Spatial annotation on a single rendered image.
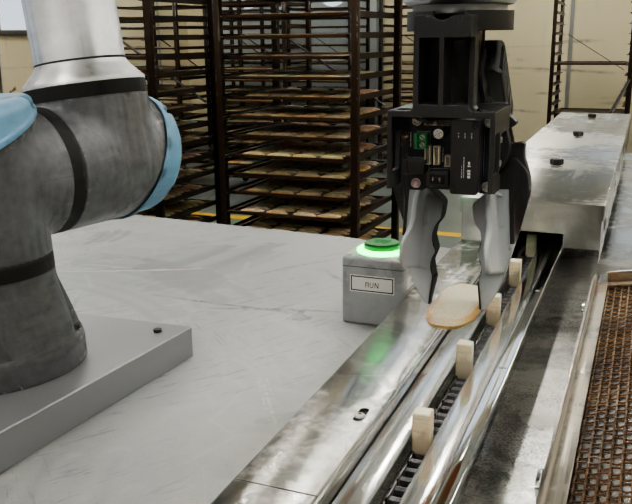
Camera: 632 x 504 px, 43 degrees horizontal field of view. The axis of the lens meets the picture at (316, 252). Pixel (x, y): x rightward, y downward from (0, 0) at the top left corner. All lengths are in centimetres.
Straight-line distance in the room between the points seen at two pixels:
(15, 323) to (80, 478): 15
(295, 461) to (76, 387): 23
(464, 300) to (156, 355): 30
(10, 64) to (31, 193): 602
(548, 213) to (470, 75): 55
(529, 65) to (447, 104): 713
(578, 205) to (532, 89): 662
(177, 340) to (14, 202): 21
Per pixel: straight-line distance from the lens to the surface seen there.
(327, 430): 57
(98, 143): 75
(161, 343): 77
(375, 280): 86
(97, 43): 79
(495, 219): 58
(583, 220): 106
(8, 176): 69
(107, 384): 71
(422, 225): 60
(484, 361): 72
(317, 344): 83
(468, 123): 53
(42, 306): 71
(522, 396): 73
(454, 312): 59
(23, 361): 70
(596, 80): 760
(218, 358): 80
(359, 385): 64
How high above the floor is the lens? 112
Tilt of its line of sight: 15 degrees down
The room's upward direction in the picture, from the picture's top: 1 degrees counter-clockwise
